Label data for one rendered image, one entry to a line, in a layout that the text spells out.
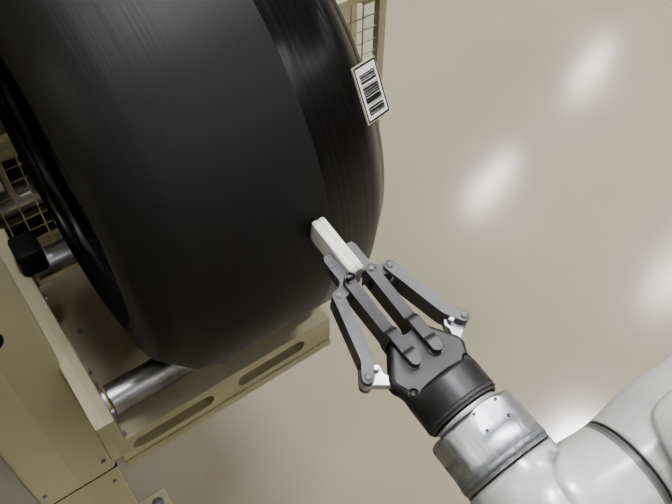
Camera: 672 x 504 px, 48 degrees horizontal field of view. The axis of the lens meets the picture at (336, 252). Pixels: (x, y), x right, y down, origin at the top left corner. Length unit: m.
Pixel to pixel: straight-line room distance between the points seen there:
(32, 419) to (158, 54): 0.62
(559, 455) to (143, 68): 0.48
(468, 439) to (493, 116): 2.26
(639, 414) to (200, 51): 0.49
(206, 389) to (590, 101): 2.19
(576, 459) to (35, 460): 0.83
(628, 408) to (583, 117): 2.29
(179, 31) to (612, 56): 2.67
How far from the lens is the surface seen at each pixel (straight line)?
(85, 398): 1.05
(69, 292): 1.34
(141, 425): 1.11
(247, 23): 0.72
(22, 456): 1.22
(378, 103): 0.79
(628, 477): 0.66
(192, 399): 1.11
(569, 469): 0.66
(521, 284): 2.34
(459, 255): 2.37
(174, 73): 0.69
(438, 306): 0.73
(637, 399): 0.70
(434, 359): 0.70
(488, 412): 0.66
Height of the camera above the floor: 1.83
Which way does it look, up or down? 51 degrees down
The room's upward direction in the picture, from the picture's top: straight up
